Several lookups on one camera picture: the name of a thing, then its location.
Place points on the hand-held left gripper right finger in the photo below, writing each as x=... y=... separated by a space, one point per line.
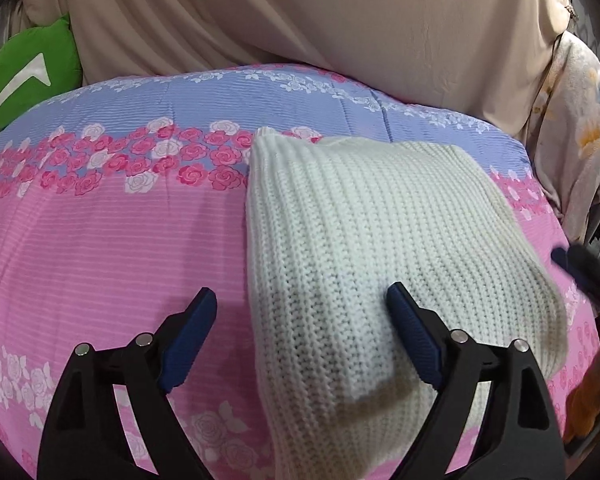
x=412 y=340

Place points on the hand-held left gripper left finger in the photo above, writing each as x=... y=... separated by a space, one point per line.
x=187 y=345

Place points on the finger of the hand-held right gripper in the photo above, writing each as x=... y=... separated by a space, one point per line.
x=567 y=262

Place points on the white red black knit sweater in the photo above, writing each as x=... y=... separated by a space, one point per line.
x=370 y=240

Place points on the person's right hand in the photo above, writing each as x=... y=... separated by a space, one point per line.
x=587 y=400

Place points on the cream floral cloth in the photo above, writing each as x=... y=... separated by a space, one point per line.
x=570 y=150

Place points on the pink floral bed sheet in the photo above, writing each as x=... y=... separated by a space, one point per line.
x=105 y=240

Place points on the green pillow with white mark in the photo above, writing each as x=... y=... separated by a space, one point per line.
x=25 y=70

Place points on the beige draped cloth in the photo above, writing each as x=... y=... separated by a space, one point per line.
x=305 y=15

